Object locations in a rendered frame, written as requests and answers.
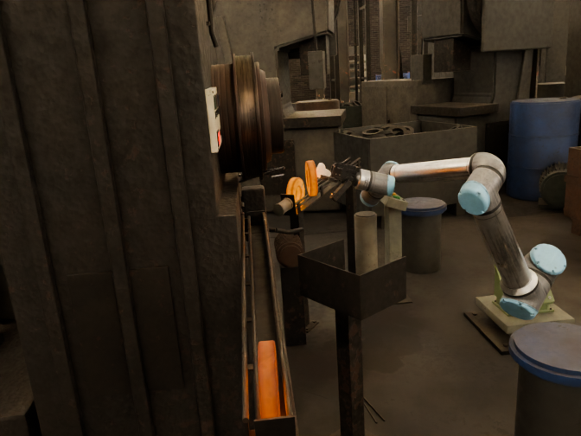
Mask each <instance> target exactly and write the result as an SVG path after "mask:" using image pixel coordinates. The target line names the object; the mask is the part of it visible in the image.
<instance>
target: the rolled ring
mask: <svg viewBox="0 0 581 436"><path fill-rule="evenodd" d="M258 369H259V402H260V414H261V419H263V418H271V417H279V416H280V403H279V389H278V365H277V354H276V345H275V341H273V340H271V341H260V342H259V346H258Z"/></svg>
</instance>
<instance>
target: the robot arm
mask: <svg viewBox="0 0 581 436"><path fill-rule="evenodd" d="M316 174H317V177H319V178H321V179H325V180H329V181H331V182H334V183H341V185H340V186H339V187H338V188H337V189H336V190H335V191H334V192H333V193H332V194H331V195H330V199H331V200H332V201H333V202H336V201H337V200H338V199H339V198H340V196H341V195H342V194H343V193H344V192H345V191H346V190H347V189H348V188H349V187H350V186H351V184H352V186H354V187H355V188H356V189H359V190H362V192H361V195H360V198H361V201H362V203H363V204H364V205H366V206H368V207H373V206H375V205H377V204H378V202H379V201H380V200H381V199H382V198H383V197H384V196H391V195H392V194H393V191H394V188H395V184H397V183H418V182H432V181H447V180H462V179H467V181H466V182H465V184H464V185H463V186H462V187H461V189H460V191H459V193H458V201H459V204H460V205H461V207H462V208H463V209H466V212H468V213H470V214H472V215H473V216H474V218H475V220H476V224H477V226H478V227H479V229H480V231H481V234H482V237H483V239H484V240H485V243H486V245H487V247H488V250H489V252H490V254H491V256H492V258H493V260H494V263H495V265H496V267H497V269H498V271H499V274H500V275H501V281H500V287H501V290H502V292H503V296H502V297H501V299H500V307H501V308H502V309H503V310H504V311H505V312H506V313H508V314H509V315H511V316H513V317H517V318H519V319H523V320H531V319H534V318H535V316H536V315H537V314H538V313H539V310H540V307H541V306H542V304H543V302H544V301H545V299H546V296H547V294H548V292H549V291H550V289H551V287H552V284H553V283H554V281H555V279H556V278H557V277H558V276H559V275H560V274H561V273H562V272H563V271H564V270H565V268H566V259H565V256H564V255H563V254H562V253H561V251H560V250H559V249H557V248H556V247H555V246H552V245H549V244H539V245H537V246H536V247H533V248H532V249H531V251H530V252H529V253H528V254H527V255H526V256H525V257H523V254H522V252H521V250H520V247H519V244H518V242H517V240H516V238H515V235H514V231H513V229H512V228H511V225H510V223H509V220H508V217H507V215H506V213H505V210H504V208H503V206H502V204H501V198H500V196H499V194H498V192H499V190H500V188H501V186H502V185H503V184H504V182H505V179H506V168H505V166H504V164H503V162H502V161H501V160H500V158H498V157H497V156H495V155H493V154H491V153H487V152H477V153H474V154H473V155H472V156H471V157H465V158H456V159H447V160H439V161H430V162H422V163H405V164H398V163H396V162H394V161H387V162H385V163H384V164H383V165H382V166H381V168H380V170H379V171H378V172H373V171H370V170H363V169H360V168H359V167H358V166H353V165H350V164H345V163H340V162H336V161H333V163H332V166H331V172H330V171H329V170H327V169H325V165H324V164H323V163H319V164H318V166H317V167H316ZM349 180H350V181H351V182H350V181H349Z"/></svg>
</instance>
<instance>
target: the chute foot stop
mask: <svg viewBox="0 0 581 436"><path fill-rule="evenodd" d="M254 427H255V436H296V423H295V415H287V416H279V417H271V418H263V419H256V420H254Z"/></svg>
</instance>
